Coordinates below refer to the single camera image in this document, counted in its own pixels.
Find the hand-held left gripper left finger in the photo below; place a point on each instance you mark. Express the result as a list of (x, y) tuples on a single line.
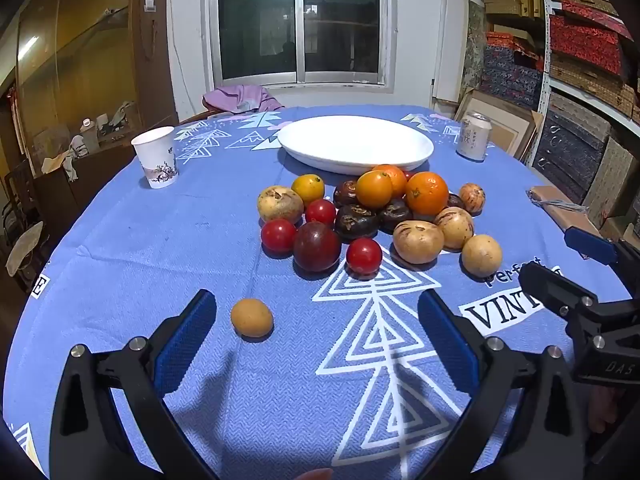
[(187, 340)]

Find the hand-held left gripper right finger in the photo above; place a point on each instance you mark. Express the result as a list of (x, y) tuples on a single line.
[(447, 342)]

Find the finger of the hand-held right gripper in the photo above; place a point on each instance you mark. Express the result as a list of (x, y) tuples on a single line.
[(550, 287), (590, 246)]

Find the small tan round fruit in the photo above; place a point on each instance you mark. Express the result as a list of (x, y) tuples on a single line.
[(252, 318)]

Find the tan speckled round fruit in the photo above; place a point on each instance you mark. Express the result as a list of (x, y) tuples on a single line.
[(418, 241)]

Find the tan streaked round fruit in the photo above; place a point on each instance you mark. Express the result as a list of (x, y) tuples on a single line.
[(456, 227)]

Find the orange striped round fruit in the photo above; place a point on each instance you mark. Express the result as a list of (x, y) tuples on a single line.
[(472, 197)]

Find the red tomato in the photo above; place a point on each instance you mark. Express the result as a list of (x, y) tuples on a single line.
[(279, 235), (408, 175), (364, 255), (320, 211)]

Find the large orange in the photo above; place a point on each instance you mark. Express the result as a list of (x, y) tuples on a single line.
[(426, 193)]

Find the dark red plum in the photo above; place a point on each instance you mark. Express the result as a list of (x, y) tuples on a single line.
[(317, 246)]

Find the yellow speckled pear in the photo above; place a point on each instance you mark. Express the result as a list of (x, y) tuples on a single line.
[(280, 204)]

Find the orange tomato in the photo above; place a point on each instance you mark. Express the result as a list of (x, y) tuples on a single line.
[(374, 189)]

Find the small orange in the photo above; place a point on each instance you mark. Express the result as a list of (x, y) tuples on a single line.
[(397, 177)]

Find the yellow tomato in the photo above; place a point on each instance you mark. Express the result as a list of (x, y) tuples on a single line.
[(308, 188)]

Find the white oval plate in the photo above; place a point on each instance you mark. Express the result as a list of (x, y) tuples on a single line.
[(350, 142)]

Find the person's right hand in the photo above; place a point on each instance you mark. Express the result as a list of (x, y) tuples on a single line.
[(602, 410)]

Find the person's left hand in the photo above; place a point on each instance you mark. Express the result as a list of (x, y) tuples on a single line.
[(315, 475)]

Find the blue printed tablecloth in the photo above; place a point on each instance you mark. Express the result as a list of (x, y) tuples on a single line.
[(200, 240)]

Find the leaning wooden picture frames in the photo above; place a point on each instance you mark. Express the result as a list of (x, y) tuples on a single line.
[(510, 130)]

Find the white drink can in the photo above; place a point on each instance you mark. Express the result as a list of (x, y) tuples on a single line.
[(472, 140)]

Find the white printed paper cup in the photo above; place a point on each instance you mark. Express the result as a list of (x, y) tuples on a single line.
[(157, 160)]

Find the white plastic bag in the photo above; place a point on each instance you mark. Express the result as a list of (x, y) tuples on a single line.
[(22, 252)]

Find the white metal shelf rack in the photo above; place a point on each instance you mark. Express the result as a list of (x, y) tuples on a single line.
[(546, 60)]

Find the stack of patterned boxes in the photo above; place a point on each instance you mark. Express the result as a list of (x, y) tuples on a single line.
[(590, 50)]

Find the white crumpled cloth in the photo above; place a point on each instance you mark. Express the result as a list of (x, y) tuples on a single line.
[(60, 165)]

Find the green marbled panel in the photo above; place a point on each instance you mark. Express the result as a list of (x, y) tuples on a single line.
[(472, 50)]

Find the white leaning board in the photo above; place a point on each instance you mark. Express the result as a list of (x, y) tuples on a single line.
[(447, 60)]

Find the purple jacket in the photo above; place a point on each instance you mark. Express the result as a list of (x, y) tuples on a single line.
[(240, 97)]

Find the wooden glass cabinet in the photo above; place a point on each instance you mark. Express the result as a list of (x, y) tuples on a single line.
[(75, 60)]

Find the sliding glass window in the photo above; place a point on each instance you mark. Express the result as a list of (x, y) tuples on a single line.
[(260, 20)]

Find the white paper label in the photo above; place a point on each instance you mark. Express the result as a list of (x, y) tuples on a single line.
[(150, 2)]

